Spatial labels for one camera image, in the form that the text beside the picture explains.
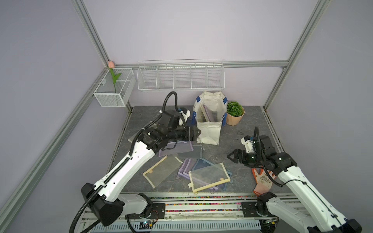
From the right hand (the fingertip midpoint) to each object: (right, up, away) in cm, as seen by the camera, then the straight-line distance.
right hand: (233, 156), depth 75 cm
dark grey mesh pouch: (-19, -3, +19) cm, 27 cm away
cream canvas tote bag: (-11, +11, +18) cm, 24 cm away
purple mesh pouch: (-29, +7, -15) cm, 34 cm away
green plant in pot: (+8, +24, +27) cm, 37 cm away
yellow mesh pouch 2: (-40, -12, +13) cm, 44 cm away
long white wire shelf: (-30, +53, +31) cm, 68 cm away
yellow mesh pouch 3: (-15, -14, +7) cm, 22 cm away
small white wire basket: (-69, +33, +6) cm, 77 cm away
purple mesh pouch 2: (-9, +25, +33) cm, 43 cm away
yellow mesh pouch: (-15, +22, +23) cm, 35 cm away
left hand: (-20, +14, -7) cm, 25 cm away
